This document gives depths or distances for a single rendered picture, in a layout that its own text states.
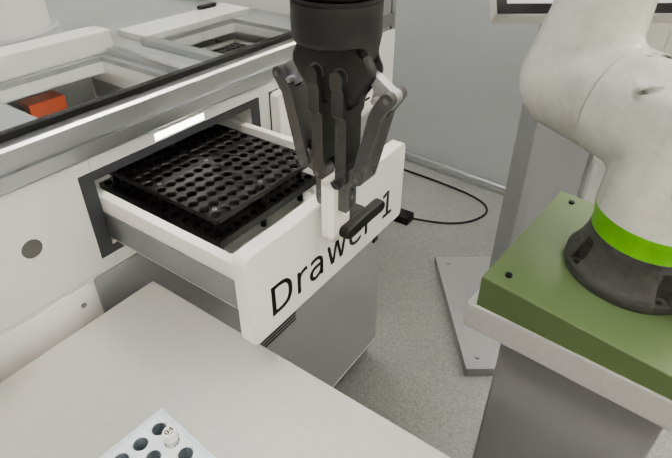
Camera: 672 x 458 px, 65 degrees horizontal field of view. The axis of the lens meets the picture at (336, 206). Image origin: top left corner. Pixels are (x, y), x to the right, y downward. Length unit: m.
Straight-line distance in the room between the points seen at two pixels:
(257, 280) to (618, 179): 0.40
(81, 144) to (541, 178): 1.19
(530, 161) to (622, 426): 0.86
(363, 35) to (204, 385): 0.39
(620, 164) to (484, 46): 1.65
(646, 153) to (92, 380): 0.62
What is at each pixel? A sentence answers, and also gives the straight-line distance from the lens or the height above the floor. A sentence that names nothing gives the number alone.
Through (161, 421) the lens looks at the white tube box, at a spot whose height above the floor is 0.80.
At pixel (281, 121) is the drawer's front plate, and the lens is 0.83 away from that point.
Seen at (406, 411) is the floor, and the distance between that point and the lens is 1.51.
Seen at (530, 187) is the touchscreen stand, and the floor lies 0.48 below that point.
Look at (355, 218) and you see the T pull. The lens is 0.54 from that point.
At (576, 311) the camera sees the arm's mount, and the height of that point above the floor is 0.80.
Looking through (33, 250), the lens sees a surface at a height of 0.87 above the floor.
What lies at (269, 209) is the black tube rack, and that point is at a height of 0.87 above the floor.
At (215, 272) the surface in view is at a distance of 0.55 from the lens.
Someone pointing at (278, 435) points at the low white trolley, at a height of 0.76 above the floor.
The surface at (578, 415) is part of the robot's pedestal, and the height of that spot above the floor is 0.63.
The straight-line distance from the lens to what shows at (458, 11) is 2.28.
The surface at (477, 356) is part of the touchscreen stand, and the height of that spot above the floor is 0.04.
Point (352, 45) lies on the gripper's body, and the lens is 0.42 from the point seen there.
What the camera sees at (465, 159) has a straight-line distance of 2.45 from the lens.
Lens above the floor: 1.22
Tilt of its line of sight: 33 degrees down
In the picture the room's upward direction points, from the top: straight up
